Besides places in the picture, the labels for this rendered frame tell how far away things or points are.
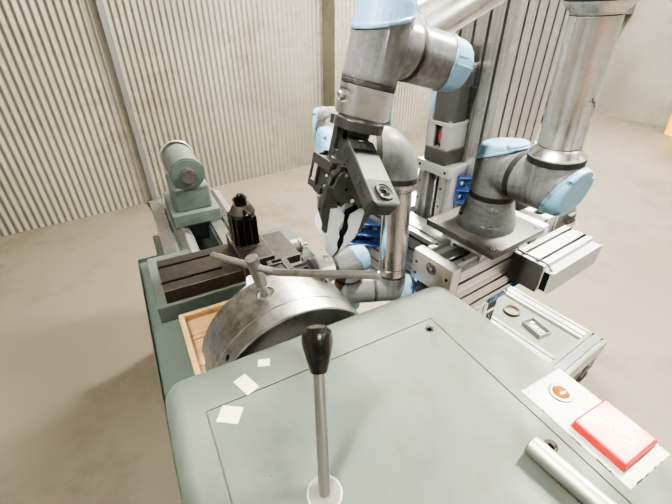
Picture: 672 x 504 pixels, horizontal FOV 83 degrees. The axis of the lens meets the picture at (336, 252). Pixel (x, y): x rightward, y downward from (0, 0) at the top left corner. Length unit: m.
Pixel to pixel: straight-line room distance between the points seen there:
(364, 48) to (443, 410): 0.45
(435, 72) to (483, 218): 0.54
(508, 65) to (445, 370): 0.86
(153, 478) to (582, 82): 1.97
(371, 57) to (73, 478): 2.00
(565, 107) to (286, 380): 0.71
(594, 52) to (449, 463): 0.72
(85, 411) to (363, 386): 1.96
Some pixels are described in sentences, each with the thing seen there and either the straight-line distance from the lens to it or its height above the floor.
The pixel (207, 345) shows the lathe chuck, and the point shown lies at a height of 1.15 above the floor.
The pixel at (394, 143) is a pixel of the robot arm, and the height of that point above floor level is 1.40.
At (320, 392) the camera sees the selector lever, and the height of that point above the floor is 1.35.
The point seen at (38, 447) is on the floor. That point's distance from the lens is 2.34.
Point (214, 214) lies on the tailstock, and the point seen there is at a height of 0.89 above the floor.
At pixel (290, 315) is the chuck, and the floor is 1.24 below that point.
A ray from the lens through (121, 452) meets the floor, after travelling 2.14.
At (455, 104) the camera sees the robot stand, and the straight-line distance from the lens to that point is 1.20.
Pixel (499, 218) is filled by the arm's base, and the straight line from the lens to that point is 1.06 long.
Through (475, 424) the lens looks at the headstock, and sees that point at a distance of 0.52.
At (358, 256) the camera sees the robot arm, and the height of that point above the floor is 1.11.
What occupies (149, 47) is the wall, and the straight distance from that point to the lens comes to 4.03.
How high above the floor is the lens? 1.67
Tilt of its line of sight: 33 degrees down
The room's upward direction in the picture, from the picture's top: straight up
